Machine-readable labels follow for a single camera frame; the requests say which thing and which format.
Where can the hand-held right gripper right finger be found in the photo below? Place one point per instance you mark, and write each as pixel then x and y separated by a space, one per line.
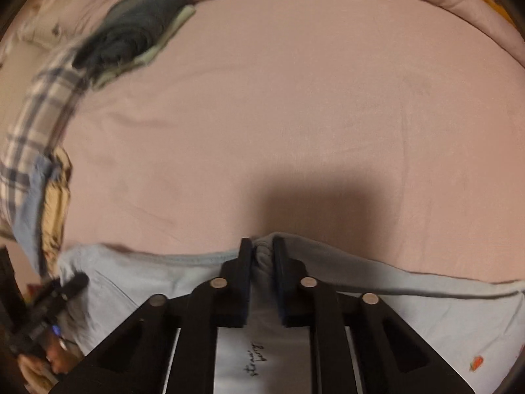
pixel 281 303

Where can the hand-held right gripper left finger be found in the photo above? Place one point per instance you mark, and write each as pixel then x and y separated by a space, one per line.
pixel 245 303

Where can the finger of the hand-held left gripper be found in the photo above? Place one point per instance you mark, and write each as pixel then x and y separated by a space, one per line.
pixel 76 284

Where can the light blue pants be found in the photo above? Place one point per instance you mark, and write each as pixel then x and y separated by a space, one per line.
pixel 410 316

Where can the person's left hand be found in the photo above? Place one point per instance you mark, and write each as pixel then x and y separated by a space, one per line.
pixel 57 357

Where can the yellow plaid cloth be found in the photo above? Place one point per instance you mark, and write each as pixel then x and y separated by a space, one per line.
pixel 55 205

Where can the light blue denim garment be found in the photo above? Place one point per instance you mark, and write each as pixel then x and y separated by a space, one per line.
pixel 30 205

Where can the blue white plaid cloth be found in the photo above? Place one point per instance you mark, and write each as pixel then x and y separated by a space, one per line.
pixel 45 102

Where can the pink bed sheet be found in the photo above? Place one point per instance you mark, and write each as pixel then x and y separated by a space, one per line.
pixel 287 111

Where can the dark folded clothes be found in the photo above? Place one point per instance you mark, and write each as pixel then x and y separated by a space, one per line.
pixel 135 24

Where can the light green folded cloth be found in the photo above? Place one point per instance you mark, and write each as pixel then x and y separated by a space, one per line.
pixel 180 18

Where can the yellow printed blanket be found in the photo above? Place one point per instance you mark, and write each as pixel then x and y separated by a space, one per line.
pixel 494 4

